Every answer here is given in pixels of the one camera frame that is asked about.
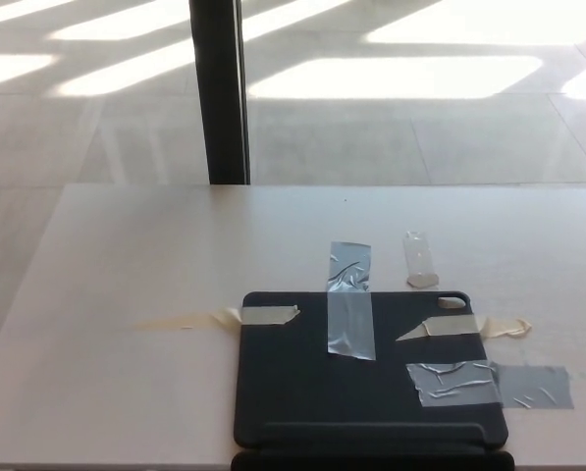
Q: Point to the black folding tablet cover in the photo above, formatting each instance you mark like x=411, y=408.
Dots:
x=282, y=373

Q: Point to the beige tape with long tail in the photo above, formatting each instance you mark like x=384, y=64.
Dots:
x=265, y=315

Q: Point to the long vertical silver tape strip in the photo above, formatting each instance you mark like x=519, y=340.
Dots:
x=350, y=299

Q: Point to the clear tape strip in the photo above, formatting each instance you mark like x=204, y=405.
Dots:
x=418, y=257

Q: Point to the dark vertical pillar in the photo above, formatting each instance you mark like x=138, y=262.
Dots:
x=221, y=93

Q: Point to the beige tape with crumpled end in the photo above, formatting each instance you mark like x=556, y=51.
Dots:
x=454, y=326

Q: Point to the wide horizontal silver tape strip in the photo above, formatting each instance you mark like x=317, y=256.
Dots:
x=484, y=385

